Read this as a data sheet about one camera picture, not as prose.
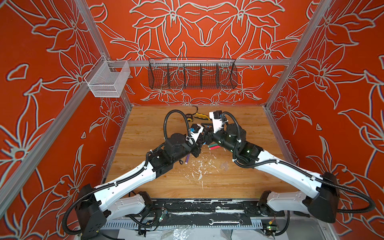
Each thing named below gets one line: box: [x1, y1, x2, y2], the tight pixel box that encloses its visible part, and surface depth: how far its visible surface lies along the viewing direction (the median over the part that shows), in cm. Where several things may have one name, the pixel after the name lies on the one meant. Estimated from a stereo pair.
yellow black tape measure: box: [185, 113, 194, 122], surface depth 112 cm
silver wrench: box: [208, 218, 244, 225], surface depth 71 cm
